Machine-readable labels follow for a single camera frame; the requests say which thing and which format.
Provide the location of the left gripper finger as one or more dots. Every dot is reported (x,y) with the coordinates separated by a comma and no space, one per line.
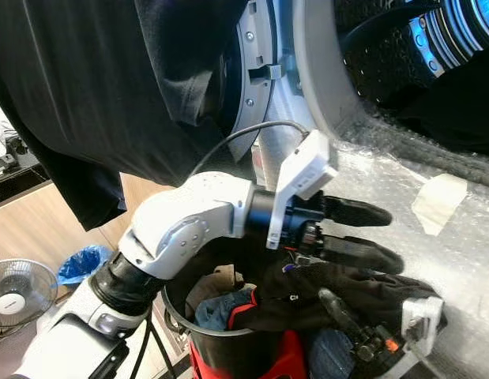
(366,254)
(359,212)

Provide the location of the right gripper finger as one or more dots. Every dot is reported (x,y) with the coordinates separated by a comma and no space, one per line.
(339,312)

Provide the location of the black jacket red trim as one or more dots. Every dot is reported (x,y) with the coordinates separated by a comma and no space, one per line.
(291,296)

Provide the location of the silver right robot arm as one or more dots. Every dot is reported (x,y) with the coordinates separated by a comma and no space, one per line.
(406,369)

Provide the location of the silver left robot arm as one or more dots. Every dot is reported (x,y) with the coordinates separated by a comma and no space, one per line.
(181,217)

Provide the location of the translucent tape patch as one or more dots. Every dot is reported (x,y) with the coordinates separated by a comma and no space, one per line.
(438,201)

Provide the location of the black stone countertop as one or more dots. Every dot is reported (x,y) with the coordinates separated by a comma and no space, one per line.
(11,188)

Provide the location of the white electric fan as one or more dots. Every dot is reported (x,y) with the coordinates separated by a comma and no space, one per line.
(19,296)

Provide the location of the wooden base cabinet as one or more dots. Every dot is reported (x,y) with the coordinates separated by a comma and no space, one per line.
(31,233)

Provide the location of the beige garment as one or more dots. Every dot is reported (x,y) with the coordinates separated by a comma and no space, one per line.
(212,288)

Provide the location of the black plastic bucket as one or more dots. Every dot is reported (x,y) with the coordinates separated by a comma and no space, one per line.
(228,355)

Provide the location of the blue denim jeans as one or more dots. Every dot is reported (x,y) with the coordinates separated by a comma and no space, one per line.
(216,312)

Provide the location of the grey washer door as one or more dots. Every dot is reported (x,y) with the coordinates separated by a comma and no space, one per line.
(315,71)

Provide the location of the bin with blue bag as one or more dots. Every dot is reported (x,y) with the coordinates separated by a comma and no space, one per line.
(82,264)

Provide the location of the black t-shirt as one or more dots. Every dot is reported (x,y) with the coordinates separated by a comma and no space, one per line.
(86,79)

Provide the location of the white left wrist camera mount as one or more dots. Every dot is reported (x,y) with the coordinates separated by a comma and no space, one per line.
(303,174)

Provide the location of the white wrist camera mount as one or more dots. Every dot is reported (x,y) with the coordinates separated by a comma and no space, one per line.
(303,174)
(422,316)

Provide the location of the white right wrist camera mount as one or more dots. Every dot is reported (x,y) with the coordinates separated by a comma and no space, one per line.
(422,316)

